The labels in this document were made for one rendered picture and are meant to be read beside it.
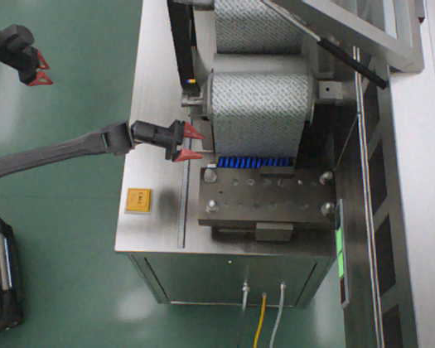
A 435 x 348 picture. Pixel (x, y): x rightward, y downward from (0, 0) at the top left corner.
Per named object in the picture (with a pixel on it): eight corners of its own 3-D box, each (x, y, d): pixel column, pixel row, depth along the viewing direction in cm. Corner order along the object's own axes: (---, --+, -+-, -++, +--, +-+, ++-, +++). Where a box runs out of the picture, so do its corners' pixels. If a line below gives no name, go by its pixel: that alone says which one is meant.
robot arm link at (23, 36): (-32, 26, 153) (-29, 51, 150) (-4, 5, 149) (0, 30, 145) (4, 45, 163) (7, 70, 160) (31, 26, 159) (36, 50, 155)
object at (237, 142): (215, 157, 161) (213, 125, 144) (296, 157, 160) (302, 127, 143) (215, 157, 161) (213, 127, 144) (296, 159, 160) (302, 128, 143)
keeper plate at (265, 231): (255, 234, 162) (256, 221, 152) (289, 234, 161) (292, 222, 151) (255, 242, 161) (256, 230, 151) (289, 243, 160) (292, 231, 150)
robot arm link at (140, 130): (131, 137, 144) (135, 117, 145) (124, 140, 150) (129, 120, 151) (156, 144, 146) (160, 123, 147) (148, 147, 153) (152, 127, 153)
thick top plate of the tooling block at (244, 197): (201, 175, 164) (200, 166, 158) (335, 178, 162) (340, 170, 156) (198, 225, 157) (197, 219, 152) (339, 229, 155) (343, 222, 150)
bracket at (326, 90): (316, 84, 140) (318, 79, 138) (340, 84, 140) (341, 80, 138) (317, 101, 138) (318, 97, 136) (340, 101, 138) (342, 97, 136)
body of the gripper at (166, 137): (171, 161, 152) (145, 155, 150) (174, 128, 156) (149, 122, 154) (179, 153, 147) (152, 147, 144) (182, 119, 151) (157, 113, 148)
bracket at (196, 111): (194, 139, 177) (186, 86, 149) (214, 139, 177) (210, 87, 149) (193, 152, 175) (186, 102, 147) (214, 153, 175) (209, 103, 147)
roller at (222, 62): (215, 70, 162) (213, 44, 151) (302, 70, 161) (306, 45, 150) (213, 104, 157) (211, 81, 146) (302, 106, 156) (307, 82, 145)
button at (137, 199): (128, 190, 170) (127, 187, 168) (151, 190, 170) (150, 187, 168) (126, 211, 168) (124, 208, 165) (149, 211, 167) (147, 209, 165)
